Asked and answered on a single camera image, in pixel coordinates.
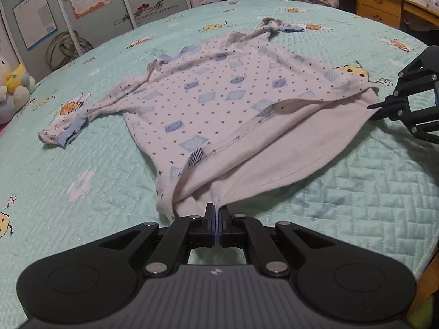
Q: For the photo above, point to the white diamond-print shirt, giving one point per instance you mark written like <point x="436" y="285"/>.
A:
<point x="212" y="102"/>

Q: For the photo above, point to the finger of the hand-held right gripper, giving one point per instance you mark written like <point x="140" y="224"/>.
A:
<point x="391" y="109"/>
<point x="415" y="72"/>

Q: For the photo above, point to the grey sliding-door wardrobe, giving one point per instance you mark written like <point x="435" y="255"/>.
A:
<point x="103" y="31"/>

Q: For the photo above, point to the bee-print quilted bedspread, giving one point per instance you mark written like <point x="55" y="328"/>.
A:
<point x="85" y="144"/>

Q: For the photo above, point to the white cat plush toy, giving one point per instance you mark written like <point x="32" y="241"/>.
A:
<point x="13" y="85"/>

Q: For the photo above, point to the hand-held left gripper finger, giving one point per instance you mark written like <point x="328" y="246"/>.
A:
<point x="215" y="226"/>
<point x="222" y="228"/>

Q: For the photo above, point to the wooden desk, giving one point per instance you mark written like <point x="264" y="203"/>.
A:
<point x="380" y="10"/>

